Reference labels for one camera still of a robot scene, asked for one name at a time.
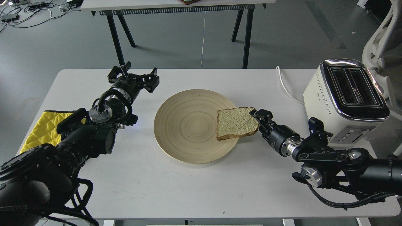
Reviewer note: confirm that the white office chair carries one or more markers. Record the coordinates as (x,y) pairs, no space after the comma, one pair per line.
(382,57)

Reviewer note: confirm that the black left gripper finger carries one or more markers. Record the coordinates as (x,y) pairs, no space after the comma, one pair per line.
(118,72)
(149,81)

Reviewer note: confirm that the round wooden plate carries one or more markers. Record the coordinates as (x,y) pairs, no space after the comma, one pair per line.
(185,126)

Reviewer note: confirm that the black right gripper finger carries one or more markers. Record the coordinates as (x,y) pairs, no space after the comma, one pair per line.
(264,117)

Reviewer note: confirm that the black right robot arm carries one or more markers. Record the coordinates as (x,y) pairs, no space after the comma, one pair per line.
(353,171)

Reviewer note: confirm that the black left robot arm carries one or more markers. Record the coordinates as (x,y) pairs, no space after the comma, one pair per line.
(45,179)

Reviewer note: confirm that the cream and chrome toaster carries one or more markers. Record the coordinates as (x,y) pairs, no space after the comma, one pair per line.
(343,95)

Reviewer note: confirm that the yellow quilted cloth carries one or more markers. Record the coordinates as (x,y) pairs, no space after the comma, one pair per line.
(45,129)

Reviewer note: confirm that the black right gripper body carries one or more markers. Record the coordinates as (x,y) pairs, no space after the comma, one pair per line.
(280,137)

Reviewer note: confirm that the white background table black legs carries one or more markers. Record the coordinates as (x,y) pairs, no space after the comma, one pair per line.
(120,8)

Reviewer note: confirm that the slice of white bread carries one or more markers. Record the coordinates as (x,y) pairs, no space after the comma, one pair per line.
(236,123)

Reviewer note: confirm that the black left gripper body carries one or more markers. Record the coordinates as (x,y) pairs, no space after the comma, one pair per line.
(129,85)

